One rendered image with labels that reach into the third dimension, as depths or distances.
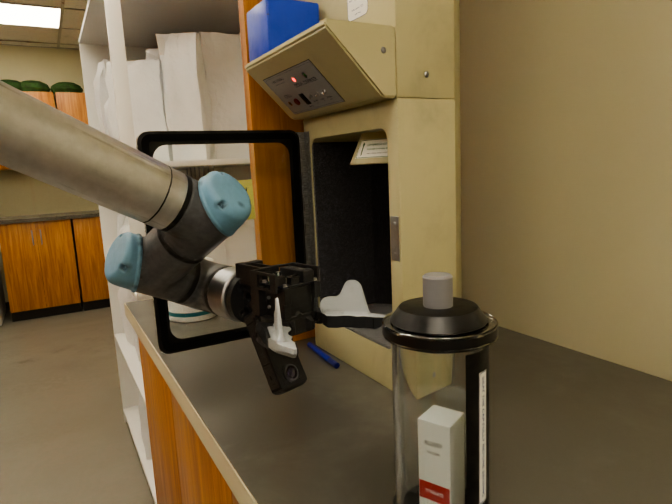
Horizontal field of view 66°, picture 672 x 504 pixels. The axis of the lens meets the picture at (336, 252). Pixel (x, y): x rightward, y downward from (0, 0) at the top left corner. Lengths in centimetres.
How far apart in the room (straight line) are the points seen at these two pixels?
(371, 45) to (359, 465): 57
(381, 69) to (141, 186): 38
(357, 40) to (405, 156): 18
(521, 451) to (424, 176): 41
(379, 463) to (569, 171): 68
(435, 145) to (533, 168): 38
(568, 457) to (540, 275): 52
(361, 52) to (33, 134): 43
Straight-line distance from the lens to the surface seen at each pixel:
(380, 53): 79
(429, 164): 83
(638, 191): 105
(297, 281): 64
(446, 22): 88
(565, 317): 117
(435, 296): 49
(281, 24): 97
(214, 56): 218
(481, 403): 51
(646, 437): 84
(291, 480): 69
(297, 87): 93
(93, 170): 60
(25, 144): 59
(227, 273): 74
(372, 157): 89
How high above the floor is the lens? 131
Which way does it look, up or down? 9 degrees down
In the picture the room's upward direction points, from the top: 3 degrees counter-clockwise
